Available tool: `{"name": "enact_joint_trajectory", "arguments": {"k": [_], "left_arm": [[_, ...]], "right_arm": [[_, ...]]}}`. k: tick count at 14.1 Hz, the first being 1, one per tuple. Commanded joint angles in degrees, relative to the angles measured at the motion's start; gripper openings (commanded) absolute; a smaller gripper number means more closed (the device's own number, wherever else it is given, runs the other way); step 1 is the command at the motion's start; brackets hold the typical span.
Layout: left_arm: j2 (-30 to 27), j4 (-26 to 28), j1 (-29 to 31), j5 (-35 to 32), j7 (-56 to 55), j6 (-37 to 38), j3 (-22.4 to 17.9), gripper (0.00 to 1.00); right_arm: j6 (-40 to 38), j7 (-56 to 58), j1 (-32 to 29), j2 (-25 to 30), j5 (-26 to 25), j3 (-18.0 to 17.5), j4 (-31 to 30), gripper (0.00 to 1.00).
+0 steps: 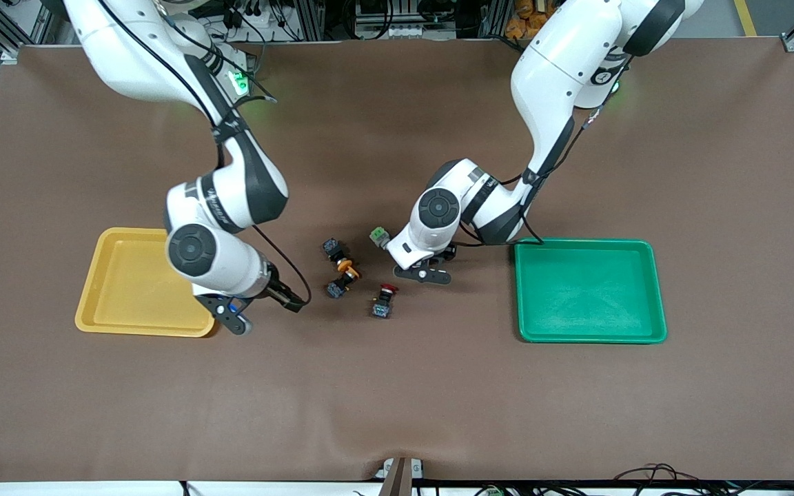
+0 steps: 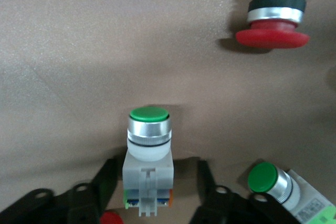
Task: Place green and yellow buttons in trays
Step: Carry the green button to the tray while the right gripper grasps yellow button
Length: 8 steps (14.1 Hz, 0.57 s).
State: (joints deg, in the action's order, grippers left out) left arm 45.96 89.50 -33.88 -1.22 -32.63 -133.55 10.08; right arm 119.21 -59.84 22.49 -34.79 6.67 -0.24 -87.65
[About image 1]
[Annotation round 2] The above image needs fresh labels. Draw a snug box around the yellow mushroom button blue body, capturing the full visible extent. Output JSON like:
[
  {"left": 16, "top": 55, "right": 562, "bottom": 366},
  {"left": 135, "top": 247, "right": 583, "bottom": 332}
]
[{"left": 325, "top": 271, "right": 362, "bottom": 300}]

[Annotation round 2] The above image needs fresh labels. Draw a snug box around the yellow mushroom button dark body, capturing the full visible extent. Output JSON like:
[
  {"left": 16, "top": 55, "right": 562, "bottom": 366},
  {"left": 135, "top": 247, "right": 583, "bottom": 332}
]
[{"left": 322, "top": 238, "right": 357, "bottom": 274}]

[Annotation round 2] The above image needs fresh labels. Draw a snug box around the red mushroom push button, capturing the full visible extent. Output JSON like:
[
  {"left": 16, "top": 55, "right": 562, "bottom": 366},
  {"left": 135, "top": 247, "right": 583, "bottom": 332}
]
[{"left": 371, "top": 282, "right": 399, "bottom": 320}]

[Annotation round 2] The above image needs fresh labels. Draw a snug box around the yellow plastic tray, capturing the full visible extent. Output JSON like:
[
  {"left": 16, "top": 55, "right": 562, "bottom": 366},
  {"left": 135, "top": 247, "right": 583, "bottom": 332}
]
[{"left": 74, "top": 227, "right": 218, "bottom": 338}]

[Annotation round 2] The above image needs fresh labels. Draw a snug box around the brown table mat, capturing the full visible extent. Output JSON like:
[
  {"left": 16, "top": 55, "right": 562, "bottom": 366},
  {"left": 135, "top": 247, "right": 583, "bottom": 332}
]
[{"left": 0, "top": 38, "right": 794, "bottom": 483}]

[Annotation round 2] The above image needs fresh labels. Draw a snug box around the green plastic tray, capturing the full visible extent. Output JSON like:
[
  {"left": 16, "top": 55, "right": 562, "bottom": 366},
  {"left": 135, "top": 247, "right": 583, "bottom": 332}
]
[{"left": 513, "top": 238, "right": 668, "bottom": 344}]

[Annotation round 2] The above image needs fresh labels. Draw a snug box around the white power strip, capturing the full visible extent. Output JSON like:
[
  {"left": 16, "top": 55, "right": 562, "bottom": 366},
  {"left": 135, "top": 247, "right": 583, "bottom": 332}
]
[{"left": 383, "top": 25, "right": 439, "bottom": 40}]

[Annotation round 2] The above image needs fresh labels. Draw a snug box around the pile of orange objects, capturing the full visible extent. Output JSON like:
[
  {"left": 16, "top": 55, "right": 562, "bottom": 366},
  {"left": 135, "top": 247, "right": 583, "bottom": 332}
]
[{"left": 505, "top": 0, "right": 558, "bottom": 40}]

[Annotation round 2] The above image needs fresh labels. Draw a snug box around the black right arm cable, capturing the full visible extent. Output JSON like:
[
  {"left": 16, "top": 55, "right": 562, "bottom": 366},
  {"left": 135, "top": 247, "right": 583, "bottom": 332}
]
[{"left": 97, "top": 0, "right": 313, "bottom": 307}]

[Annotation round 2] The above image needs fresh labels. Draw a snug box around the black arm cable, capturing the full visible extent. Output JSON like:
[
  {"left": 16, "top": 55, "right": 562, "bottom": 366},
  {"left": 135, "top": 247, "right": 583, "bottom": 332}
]
[
  {"left": 97, "top": 0, "right": 313, "bottom": 307},
  {"left": 458, "top": 55, "right": 635, "bottom": 247}
]

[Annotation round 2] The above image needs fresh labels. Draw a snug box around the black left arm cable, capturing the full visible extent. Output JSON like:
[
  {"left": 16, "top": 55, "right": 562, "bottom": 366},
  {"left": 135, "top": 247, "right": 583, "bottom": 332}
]
[{"left": 458, "top": 55, "right": 635, "bottom": 247}]

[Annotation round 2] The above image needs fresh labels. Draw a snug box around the grey bracket with brown post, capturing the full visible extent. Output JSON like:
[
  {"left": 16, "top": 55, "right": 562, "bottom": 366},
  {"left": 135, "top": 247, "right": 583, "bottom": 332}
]
[{"left": 375, "top": 456, "right": 427, "bottom": 496}]

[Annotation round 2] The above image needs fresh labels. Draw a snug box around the black cable bundle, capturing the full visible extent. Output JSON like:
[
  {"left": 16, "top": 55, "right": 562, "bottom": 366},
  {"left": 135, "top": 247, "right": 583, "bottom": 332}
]
[{"left": 611, "top": 464, "right": 794, "bottom": 496}]

